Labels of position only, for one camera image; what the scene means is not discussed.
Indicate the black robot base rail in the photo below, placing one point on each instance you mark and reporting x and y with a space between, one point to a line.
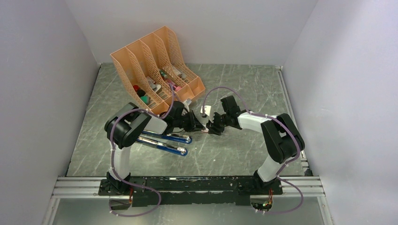
147 191

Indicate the grey white stapler remover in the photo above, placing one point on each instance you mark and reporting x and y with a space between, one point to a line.
154 85

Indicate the grey white item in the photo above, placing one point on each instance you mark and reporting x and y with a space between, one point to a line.
179 73

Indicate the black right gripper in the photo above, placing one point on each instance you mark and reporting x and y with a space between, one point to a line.
212 127

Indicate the green capped marker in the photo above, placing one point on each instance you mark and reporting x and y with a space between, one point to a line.
162 73

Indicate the blue metal stapler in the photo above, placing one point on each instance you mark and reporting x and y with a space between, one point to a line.
166 142

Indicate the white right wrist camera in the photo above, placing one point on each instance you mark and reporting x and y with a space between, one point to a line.
207 112

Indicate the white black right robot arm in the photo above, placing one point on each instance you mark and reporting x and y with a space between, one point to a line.
282 138

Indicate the orange plastic file organizer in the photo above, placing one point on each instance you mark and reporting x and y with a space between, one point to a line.
159 50

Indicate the red round item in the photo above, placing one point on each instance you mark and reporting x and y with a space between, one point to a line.
136 88

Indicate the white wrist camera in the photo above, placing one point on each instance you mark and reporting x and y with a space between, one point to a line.
207 112
187 102

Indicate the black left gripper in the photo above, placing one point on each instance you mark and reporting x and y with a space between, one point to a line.
195 124

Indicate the pink marker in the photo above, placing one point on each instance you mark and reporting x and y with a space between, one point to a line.
174 86

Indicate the green round item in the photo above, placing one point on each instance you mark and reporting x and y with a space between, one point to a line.
145 99

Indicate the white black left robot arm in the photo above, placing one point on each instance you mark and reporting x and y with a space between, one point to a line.
131 124

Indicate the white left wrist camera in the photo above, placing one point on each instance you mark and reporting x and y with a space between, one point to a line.
187 102

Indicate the black round item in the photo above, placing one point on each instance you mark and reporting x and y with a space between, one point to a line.
141 93

